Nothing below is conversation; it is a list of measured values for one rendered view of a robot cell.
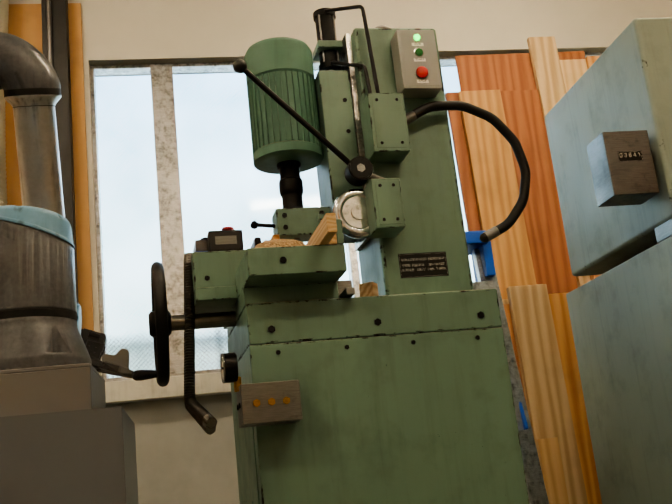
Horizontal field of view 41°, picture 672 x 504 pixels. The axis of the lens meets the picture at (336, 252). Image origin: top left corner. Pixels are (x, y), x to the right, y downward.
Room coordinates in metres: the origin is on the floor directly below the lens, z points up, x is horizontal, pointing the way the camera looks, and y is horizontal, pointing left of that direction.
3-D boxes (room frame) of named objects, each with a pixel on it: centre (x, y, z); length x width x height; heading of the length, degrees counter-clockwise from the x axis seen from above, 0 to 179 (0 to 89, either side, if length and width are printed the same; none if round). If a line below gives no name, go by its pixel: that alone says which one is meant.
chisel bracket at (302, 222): (2.14, 0.07, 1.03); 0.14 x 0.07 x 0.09; 103
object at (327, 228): (2.03, 0.07, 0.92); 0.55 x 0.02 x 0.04; 13
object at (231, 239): (2.09, 0.28, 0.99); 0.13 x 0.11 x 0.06; 13
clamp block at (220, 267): (2.10, 0.28, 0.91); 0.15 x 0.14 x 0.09; 13
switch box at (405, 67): (2.08, -0.25, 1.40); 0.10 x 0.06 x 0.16; 103
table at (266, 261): (2.12, 0.20, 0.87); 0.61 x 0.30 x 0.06; 13
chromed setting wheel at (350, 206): (2.05, -0.06, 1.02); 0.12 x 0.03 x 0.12; 103
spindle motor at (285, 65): (2.14, 0.09, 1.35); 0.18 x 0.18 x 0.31
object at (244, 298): (2.13, 0.15, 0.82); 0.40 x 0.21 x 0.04; 13
